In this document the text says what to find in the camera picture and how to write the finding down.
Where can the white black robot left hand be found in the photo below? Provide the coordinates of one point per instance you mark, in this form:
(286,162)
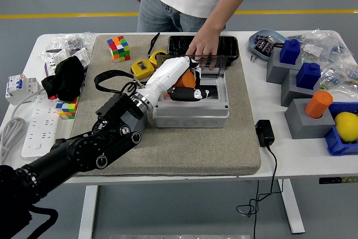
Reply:
(167,75)

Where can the person's left hand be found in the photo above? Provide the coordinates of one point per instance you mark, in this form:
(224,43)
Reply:
(205,46)

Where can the orange cylinder battery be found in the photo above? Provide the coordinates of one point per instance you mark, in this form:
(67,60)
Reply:
(186,80)
(319,106)

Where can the clear hinged box lid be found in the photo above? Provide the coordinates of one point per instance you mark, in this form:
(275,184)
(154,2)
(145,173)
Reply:
(219,66)

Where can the grey block with round hole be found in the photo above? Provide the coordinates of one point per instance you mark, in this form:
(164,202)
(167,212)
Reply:
(141,122)
(307,127)

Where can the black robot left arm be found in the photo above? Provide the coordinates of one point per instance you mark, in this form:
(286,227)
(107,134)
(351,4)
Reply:
(84,149)

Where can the person's left forearm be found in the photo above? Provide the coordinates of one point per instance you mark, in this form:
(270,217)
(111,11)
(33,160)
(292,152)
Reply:
(221,20)

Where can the grey electrical junction box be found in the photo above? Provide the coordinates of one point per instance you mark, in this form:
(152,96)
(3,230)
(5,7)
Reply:
(190,116)

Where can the blue square battery block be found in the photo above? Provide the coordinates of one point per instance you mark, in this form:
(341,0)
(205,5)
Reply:
(290,53)
(307,76)

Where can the yellow tape measure 5m print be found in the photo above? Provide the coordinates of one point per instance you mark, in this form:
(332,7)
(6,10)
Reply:
(152,58)

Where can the black plastic tray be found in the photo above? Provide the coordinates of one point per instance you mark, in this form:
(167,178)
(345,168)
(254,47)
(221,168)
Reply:
(229,48)

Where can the yellow tape measure photo label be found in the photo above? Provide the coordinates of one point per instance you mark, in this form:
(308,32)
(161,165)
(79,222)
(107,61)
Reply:
(142,68)

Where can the small metal screws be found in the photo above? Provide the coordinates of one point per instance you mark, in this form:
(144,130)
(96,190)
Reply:
(253,58)

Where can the light blue dish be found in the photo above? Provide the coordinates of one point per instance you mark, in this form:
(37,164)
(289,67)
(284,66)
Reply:
(256,51)

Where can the dark purple packet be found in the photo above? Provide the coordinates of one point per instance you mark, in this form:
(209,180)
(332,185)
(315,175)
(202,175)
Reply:
(260,43)
(269,48)

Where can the large colourful puzzle cube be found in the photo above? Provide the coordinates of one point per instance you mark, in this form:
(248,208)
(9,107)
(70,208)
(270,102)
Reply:
(118,48)

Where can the grey square holder block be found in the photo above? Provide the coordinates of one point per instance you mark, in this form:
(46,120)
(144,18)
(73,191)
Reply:
(293,94)
(275,72)

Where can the grey-brown mat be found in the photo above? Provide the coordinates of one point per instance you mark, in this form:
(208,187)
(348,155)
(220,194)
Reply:
(181,152)

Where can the clear bag of screws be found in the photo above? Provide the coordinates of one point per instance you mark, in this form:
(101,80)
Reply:
(72,41)

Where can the black cloth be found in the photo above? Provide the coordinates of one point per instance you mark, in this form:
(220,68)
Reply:
(64,76)

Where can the black power adapter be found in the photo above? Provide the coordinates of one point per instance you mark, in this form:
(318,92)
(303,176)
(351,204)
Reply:
(265,132)

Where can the small colourful puzzle cube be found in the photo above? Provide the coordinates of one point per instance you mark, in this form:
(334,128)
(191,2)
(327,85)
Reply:
(67,110)

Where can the clear bag of components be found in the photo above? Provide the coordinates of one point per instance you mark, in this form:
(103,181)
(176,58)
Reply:
(321,43)
(338,76)

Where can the white power strip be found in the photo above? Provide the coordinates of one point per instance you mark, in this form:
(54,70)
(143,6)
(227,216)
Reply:
(36,130)

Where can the white circuit breaker blue switches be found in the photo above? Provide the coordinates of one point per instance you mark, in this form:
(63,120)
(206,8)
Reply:
(16,85)

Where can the white table leg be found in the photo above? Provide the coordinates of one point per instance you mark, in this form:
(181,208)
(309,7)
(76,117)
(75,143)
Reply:
(88,211)
(292,208)

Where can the yellow lemon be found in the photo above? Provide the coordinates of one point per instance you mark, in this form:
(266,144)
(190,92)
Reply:
(346,127)

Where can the blue storage bin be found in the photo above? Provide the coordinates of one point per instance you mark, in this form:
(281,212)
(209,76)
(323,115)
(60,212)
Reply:
(338,145)

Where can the black table control panel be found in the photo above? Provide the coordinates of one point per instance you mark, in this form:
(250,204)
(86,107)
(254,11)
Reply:
(335,180)

